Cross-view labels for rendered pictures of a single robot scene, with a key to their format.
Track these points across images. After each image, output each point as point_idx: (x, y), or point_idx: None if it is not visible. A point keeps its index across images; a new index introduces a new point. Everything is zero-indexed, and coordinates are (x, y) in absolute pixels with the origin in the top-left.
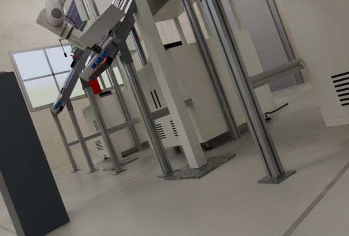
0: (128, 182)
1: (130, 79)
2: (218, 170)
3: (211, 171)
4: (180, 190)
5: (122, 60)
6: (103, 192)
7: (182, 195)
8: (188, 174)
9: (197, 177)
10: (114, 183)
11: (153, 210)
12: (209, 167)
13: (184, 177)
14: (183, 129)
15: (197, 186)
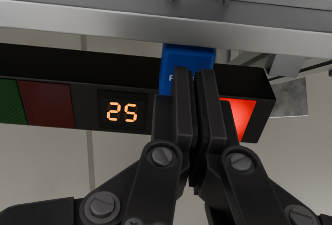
0: (104, 131)
1: (281, 81)
2: (320, 90)
3: (307, 92)
4: (309, 151)
5: (330, 65)
6: (74, 177)
7: (329, 164)
8: (274, 108)
9: (305, 115)
10: (38, 135)
11: (323, 206)
12: (296, 82)
13: (277, 117)
14: (306, 76)
15: (329, 139)
